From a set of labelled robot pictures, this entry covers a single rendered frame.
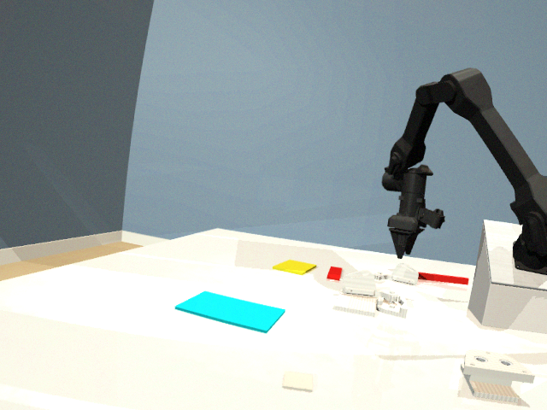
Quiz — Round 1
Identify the yellow flat rectangular plate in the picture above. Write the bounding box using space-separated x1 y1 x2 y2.
273 260 316 275

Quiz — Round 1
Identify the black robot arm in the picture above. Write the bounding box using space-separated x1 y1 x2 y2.
381 67 547 275

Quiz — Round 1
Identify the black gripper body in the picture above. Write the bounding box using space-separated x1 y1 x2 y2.
387 192 426 232

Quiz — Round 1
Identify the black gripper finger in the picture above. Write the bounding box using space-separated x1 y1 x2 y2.
405 229 425 255
389 228 415 259

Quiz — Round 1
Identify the cyan flat rectangular plate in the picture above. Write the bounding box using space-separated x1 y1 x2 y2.
174 291 285 333

